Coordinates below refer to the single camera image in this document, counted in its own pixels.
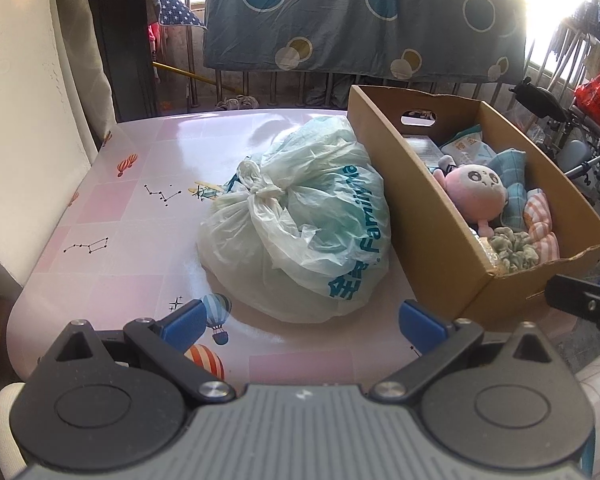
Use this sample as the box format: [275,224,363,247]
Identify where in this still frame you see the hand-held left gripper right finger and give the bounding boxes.
[370,300,567,405]

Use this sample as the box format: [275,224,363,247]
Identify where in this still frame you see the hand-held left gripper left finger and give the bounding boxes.
[39,299,235,405]

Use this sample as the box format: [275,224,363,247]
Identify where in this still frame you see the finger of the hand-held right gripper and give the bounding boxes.
[545,272,600,333]

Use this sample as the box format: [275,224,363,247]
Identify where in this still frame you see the pink fabric pad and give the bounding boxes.
[522,192,561,263]

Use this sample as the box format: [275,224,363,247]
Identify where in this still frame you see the brown cardboard box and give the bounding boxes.
[347,85,600,328]

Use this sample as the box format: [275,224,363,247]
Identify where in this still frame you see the pink plush toy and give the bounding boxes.
[432,155,510,238]

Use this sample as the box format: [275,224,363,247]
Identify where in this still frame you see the white plastic bag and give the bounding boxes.
[196,116,392,322]

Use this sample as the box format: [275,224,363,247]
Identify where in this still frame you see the green scrunchie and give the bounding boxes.
[487,226,540,273]

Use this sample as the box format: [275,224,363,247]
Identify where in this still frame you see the blue plaid fabric pad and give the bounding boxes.
[487,149,531,228]

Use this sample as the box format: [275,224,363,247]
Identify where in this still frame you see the snack packet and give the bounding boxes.
[439,127,496,166]

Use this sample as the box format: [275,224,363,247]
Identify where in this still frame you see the metal balcony railing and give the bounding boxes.
[182,27,353,111]

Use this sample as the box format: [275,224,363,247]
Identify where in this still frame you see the grey cloth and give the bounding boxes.
[305,72,352,109]

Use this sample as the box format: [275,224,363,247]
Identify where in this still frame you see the beige cloth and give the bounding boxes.
[52,0,117,136]

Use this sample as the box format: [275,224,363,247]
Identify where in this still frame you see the dark hanging clothes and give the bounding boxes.
[555,0,600,61]

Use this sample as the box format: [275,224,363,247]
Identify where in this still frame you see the dark wooden cabinet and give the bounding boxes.
[82,0,158,123]

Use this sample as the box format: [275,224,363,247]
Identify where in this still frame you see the red hanging cloth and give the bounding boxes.
[147,20,162,83]

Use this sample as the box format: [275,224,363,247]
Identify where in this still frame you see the blue blanket with circles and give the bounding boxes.
[202,0,528,83]

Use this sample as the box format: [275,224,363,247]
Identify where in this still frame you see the blue star print cloth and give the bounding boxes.
[152,0,207,28]

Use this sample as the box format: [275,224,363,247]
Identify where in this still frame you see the black metal frame chair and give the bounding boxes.
[509,77,600,211]

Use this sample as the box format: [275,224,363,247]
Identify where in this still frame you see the yellow handle mop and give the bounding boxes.
[152,61,261,111]

